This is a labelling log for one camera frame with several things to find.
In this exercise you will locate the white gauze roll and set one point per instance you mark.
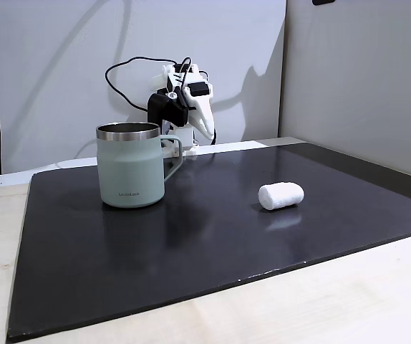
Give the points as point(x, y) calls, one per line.
point(280, 195)

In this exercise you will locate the pale green steel mug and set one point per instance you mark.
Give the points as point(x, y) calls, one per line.
point(130, 168)

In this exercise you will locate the black table mat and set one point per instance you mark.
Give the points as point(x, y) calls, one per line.
point(209, 233)

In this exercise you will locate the black camera box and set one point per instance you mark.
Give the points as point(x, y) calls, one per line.
point(163, 107)

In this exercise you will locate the black wall fixture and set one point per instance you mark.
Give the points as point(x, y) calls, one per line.
point(323, 1)

